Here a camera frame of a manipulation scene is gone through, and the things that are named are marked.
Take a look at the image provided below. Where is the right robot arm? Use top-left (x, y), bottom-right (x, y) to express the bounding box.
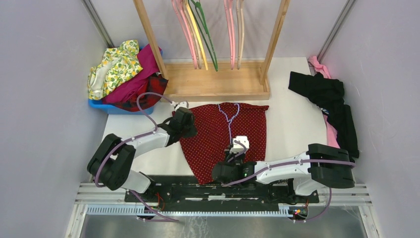
top-left (211, 144), bottom-right (355, 202)

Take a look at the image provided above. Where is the light blue wire hanger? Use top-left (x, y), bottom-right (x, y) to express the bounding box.
top-left (217, 103), bottom-right (240, 142)

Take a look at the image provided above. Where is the blue plastic bin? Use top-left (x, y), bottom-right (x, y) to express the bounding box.
top-left (88, 98), bottom-right (156, 116)

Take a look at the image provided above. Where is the wooden hanger rack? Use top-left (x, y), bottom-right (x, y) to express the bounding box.
top-left (134, 0), bottom-right (290, 102)

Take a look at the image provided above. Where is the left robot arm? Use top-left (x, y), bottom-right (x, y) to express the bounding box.
top-left (87, 107), bottom-right (197, 202)

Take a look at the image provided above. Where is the pink hanger left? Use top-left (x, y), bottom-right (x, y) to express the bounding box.
top-left (171, 0), bottom-right (199, 69)

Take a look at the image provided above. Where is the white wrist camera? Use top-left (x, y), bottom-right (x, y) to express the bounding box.
top-left (174, 101), bottom-right (189, 111)
top-left (229, 136), bottom-right (250, 154)

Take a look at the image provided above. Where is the white cable duct strip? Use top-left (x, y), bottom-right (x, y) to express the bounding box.
top-left (86, 204), bottom-right (293, 218)

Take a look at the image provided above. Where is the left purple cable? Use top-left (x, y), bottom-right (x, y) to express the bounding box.
top-left (94, 92), bottom-right (181, 223)

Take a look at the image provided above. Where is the red polka dot skirt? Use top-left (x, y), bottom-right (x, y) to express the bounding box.
top-left (179, 102), bottom-right (269, 184)

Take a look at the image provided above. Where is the yellow hanger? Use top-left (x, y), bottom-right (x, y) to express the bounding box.
top-left (183, 0), bottom-right (209, 70)

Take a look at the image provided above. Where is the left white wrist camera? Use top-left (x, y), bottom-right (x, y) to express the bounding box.
top-left (174, 101), bottom-right (189, 111)

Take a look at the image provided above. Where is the lemon print garment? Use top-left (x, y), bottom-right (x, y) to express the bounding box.
top-left (87, 40), bottom-right (143, 100)

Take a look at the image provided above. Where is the green hanger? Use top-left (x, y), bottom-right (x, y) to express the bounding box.
top-left (189, 0), bottom-right (218, 72)

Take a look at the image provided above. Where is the pink hanger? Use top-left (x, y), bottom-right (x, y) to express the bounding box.
top-left (223, 0), bottom-right (235, 70)
top-left (171, 0), bottom-right (199, 69)

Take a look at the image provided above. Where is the wooden hanger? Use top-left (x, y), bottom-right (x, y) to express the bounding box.
top-left (236, 0), bottom-right (245, 69)

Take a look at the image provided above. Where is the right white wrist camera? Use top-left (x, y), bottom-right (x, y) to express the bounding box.
top-left (229, 136), bottom-right (250, 154)

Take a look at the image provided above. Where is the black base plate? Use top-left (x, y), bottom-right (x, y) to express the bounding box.
top-left (124, 176), bottom-right (329, 213)

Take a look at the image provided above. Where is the pink garment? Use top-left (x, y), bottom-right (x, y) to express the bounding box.
top-left (308, 56), bottom-right (340, 148)

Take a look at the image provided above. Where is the pink hanger right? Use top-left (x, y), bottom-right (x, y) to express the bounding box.
top-left (223, 0), bottom-right (235, 70)

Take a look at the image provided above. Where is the red black plaid garment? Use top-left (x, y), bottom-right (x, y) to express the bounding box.
top-left (112, 73), bottom-right (168, 112)

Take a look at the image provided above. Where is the magenta garment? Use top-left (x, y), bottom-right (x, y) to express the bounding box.
top-left (102, 44), bottom-right (160, 104)

